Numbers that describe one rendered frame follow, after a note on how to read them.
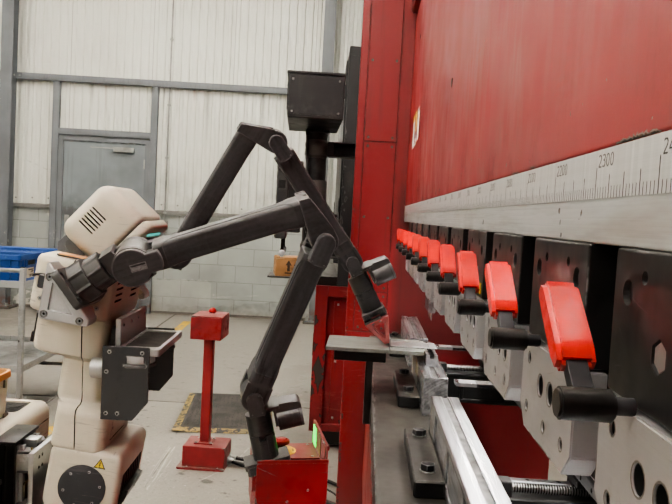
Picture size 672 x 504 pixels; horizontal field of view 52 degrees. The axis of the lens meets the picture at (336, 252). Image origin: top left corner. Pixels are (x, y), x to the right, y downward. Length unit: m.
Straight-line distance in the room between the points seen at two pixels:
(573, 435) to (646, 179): 0.19
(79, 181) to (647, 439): 8.92
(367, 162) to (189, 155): 6.22
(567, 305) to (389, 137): 2.39
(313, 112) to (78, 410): 1.74
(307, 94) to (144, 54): 6.31
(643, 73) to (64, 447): 1.45
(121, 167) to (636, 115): 8.70
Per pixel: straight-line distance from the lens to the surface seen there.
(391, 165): 2.78
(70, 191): 9.21
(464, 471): 1.13
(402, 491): 1.28
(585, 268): 0.50
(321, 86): 2.98
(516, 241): 0.71
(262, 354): 1.50
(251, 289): 8.80
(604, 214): 0.48
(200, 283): 8.88
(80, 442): 1.66
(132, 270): 1.40
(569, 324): 0.42
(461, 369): 2.42
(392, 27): 2.87
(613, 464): 0.44
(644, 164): 0.42
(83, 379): 1.67
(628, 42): 0.47
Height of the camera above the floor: 1.35
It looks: 3 degrees down
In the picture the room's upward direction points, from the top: 3 degrees clockwise
